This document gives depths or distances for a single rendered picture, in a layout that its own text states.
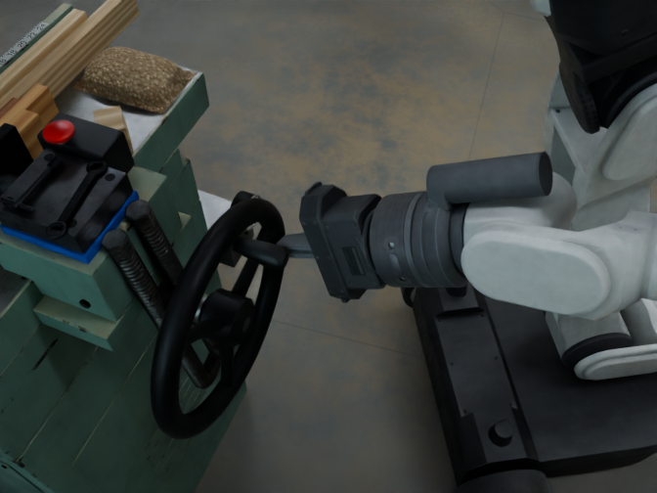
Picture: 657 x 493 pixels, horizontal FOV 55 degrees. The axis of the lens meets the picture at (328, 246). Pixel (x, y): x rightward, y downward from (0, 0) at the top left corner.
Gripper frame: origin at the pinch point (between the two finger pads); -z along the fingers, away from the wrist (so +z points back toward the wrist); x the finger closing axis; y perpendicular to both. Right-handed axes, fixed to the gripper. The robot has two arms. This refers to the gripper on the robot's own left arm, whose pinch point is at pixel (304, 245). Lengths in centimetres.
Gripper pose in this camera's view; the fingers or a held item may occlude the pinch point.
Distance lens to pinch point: 66.3
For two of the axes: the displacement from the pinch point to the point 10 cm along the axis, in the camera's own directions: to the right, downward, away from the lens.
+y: -5.0, 5.1, -7.0
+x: -3.3, -8.6, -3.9
